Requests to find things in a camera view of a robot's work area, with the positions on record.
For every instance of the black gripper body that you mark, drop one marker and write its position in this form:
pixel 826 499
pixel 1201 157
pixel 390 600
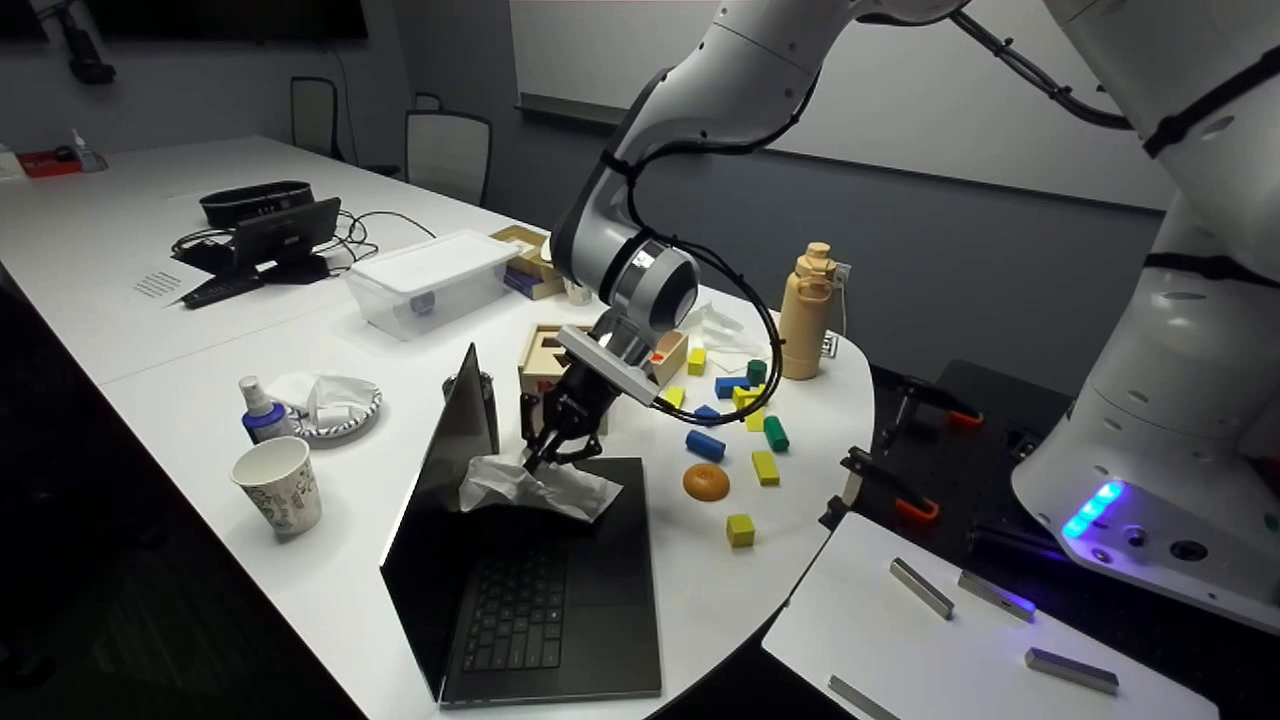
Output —
pixel 593 377

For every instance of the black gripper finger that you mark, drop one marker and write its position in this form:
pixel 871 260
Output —
pixel 543 450
pixel 580 445

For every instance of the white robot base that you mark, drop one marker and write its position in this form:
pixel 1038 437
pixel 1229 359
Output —
pixel 1147 474

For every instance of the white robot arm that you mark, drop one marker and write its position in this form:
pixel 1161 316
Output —
pixel 1190 82

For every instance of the white napkin pile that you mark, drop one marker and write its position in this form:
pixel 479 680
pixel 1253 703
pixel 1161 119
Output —
pixel 729 330

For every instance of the black laptop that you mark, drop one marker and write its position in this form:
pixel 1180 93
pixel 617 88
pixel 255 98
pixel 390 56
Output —
pixel 516 604

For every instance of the wooden shape sorter cube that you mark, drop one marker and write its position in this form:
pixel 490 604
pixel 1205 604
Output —
pixel 538 373

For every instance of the small wooden tray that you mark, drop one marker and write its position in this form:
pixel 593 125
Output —
pixel 670 359

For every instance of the blue rectangular block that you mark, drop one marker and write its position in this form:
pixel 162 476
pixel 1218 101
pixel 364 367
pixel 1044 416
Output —
pixel 707 445

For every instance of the orange round disc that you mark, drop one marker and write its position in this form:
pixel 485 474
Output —
pixel 707 481

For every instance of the small blue block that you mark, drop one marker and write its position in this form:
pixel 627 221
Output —
pixel 707 412

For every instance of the yellow arch block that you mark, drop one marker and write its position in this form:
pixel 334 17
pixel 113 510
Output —
pixel 746 396

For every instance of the yellow cube block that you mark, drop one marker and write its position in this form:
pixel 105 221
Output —
pixel 743 530

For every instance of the yellow rectangular block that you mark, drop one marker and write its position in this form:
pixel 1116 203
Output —
pixel 767 471

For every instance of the green octagonal block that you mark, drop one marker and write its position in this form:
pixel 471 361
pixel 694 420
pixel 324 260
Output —
pixel 778 434

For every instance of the white plastic container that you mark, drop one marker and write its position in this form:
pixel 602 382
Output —
pixel 429 281

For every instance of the tan water bottle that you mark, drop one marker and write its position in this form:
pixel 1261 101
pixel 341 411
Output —
pixel 806 311

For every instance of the grey office chair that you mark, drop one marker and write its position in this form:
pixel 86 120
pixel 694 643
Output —
pixel 314 115
pixel 444 150

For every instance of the patterned paper cup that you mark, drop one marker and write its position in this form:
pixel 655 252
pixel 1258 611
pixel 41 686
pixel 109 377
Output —
pixel 278 476

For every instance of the black tablet on stand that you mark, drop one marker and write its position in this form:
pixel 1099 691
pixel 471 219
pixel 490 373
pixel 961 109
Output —
pixel 264 250

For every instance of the white board with bars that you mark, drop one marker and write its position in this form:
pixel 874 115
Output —
pixel 887 630

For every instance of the red object on table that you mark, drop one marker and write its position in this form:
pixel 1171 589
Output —
pixel 49 161

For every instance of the black clamp mount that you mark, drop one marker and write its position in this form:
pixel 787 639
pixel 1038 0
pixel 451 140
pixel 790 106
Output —
pixel 942 463

